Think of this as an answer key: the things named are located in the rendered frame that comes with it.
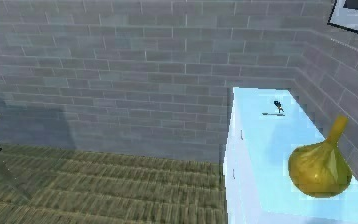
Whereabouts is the small black key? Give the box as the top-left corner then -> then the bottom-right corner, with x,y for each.
262,99 -> 286,117

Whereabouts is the pale blue chest of drawers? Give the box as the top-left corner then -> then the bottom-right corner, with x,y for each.
222,87 -> 358,224

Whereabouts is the yellow bulbous vase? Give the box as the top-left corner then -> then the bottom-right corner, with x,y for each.
287,115 -> 353,199

